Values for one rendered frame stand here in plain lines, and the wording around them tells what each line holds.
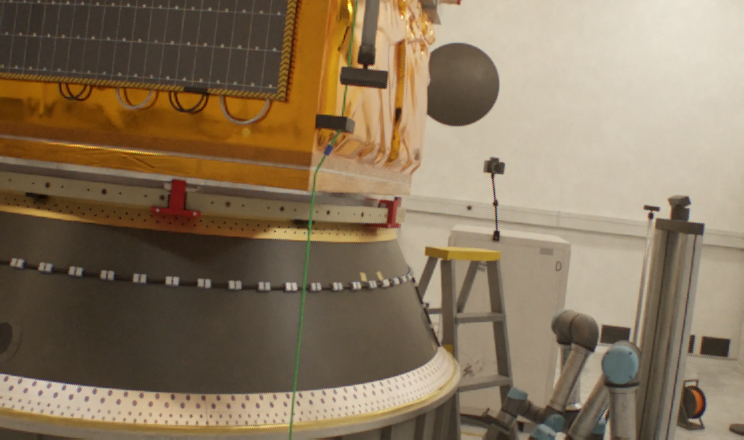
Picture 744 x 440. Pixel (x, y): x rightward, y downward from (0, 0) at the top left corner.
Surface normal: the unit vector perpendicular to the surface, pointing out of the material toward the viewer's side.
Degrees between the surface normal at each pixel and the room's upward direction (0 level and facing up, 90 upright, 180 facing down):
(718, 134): 90
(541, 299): 90
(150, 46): 90
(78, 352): 62
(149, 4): 90
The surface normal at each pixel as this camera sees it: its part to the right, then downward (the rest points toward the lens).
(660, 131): -0.14, 0.01
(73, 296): 0.10, -0.43
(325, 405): 0.52, -0.66
